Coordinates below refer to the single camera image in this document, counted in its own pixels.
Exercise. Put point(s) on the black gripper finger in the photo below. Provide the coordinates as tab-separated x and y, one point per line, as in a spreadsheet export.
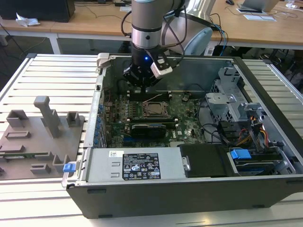
132	79
151	82

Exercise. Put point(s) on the silver CPU plate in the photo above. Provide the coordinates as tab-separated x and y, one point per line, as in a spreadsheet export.
155	109

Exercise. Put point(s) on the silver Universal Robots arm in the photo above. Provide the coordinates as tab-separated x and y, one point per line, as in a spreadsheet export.
145	23

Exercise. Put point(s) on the black RAM slot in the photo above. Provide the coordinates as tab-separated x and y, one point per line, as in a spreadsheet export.
154	120
171	124
163	94
165	97

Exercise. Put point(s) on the CPU socket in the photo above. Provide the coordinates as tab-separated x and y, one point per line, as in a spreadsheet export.
170	115

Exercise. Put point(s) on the green motherboard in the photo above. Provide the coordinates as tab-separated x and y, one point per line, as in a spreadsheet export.
187	127

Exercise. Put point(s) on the wooden desk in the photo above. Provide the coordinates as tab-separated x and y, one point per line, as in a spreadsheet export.
94	23

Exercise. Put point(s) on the silver metal drive cage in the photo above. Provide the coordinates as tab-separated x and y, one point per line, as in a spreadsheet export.
222	104

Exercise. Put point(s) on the silver power supply with label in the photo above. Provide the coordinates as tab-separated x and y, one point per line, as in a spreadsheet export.
104	165

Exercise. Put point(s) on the black plastic shroud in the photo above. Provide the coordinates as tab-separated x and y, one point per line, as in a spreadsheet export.
206	160

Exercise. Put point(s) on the grey parts rack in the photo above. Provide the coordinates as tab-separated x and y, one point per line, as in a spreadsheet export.
47	142

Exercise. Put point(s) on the black computer mouse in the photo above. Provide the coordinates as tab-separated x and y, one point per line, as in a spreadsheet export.
229	2

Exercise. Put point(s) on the blue case latch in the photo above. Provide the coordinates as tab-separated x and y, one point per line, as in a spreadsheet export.
69	168

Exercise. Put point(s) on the hard disk in blue carrier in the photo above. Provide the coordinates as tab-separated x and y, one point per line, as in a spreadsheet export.
239	153

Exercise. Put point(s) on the black computer box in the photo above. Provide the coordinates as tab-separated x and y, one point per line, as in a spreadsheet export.
35	9

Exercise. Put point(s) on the black open PC case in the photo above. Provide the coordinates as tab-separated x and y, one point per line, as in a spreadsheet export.
170	201

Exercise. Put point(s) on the crumpled white paper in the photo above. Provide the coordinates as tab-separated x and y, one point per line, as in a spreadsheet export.
27	20

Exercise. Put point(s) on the green RAM stick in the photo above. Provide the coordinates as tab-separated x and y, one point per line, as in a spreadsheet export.
28	155

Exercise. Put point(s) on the grey laptop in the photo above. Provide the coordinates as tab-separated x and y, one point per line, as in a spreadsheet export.
258	4

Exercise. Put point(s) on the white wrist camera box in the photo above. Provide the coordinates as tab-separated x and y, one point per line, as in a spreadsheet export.
162	68

